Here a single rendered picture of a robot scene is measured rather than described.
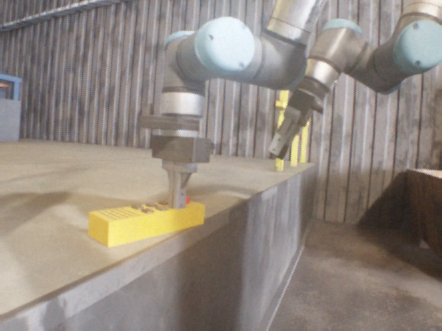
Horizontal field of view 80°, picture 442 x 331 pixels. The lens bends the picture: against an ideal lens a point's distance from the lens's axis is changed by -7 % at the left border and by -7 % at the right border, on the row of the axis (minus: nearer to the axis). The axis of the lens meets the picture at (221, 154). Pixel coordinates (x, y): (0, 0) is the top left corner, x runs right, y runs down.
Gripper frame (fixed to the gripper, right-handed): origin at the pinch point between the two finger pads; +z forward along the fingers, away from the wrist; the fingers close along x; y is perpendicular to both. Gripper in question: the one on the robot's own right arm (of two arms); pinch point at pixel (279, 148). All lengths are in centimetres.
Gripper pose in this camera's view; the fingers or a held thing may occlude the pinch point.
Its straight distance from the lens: 69.3
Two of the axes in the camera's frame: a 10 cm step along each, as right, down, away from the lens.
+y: 8.3, 4.7, -2.9
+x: 2.8, 0.9, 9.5
